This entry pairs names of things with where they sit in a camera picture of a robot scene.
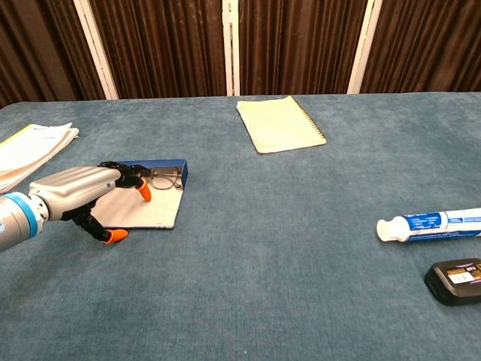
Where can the white partition frame post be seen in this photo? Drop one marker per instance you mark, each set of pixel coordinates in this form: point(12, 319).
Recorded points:
point(95, 49)
point(231, 49)
point(361, 49)

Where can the white blue toothpaste tube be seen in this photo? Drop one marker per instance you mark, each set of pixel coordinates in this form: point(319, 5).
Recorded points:
point(428, 225)

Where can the thin-framed eyeglasses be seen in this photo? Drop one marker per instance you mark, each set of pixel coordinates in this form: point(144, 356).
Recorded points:
point(163, 180)

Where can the yellow spiral notebook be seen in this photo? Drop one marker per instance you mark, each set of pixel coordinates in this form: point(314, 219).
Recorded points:
point(282, 124)

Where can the left lavender robot arm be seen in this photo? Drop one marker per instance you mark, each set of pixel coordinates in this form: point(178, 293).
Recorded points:
point(15, 218)

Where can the blue box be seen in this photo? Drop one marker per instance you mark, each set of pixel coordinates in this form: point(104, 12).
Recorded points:
point(146, 214)

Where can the teal felt table mat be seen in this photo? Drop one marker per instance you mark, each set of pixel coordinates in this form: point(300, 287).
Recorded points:
point(263, 244)

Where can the black device with red clip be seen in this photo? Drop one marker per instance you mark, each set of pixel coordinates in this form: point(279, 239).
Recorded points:
point(456, 282)

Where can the dark brown curtain panel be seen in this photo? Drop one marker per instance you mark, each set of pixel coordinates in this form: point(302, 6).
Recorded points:
point(37, 45)
point(169, 45)
point(424, 45)
point(300, 45)

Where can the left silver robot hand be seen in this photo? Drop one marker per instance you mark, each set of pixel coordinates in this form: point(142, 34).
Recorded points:
point(71, 188)

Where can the white paper booklet stack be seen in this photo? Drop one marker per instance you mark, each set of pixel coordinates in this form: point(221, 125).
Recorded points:
point(30, 150)

